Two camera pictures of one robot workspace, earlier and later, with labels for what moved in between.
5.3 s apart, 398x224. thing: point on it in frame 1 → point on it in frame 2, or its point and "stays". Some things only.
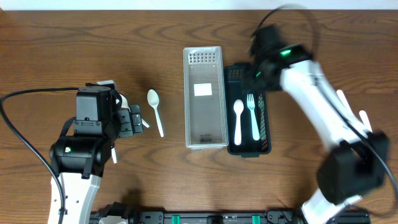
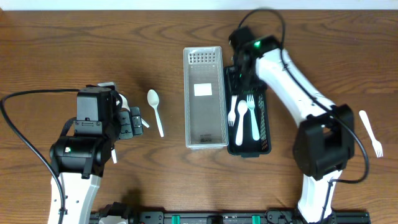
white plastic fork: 255,126 stays
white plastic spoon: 153,99 stays
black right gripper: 252,82 → 238,88
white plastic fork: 343,100 → 231,115
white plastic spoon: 124,104 stays
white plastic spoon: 114,155 stays
